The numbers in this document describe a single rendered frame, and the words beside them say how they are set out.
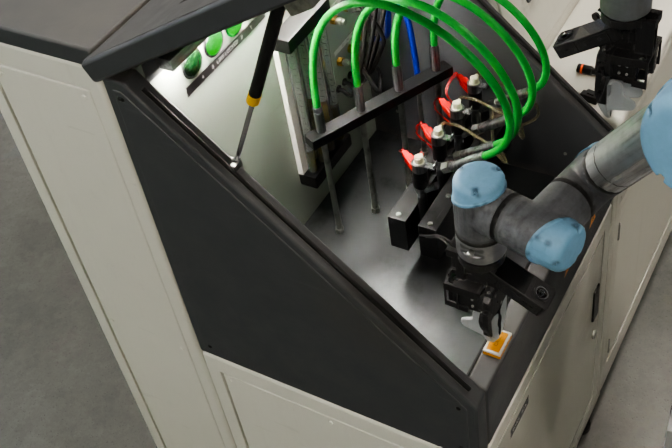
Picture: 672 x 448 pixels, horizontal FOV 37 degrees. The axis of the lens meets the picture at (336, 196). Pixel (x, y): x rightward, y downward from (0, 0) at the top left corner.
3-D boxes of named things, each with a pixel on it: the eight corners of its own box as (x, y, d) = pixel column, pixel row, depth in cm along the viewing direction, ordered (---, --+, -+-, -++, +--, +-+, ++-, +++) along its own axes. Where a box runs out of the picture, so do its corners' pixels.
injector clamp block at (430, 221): (441, 285, 192) (436, 230, 182) (394, 270, 197) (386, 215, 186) (510, 171, 212) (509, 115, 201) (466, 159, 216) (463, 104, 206)
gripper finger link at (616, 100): (630, 134, 163) (635, 89, 156) (595, 125, 165) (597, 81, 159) (636, 122, 165) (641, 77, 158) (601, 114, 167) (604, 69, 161)
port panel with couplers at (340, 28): (349, 90, 203) (328, -45, 182) (334, 87, 205) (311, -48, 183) (379, 53, 211) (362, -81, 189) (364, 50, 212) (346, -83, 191)
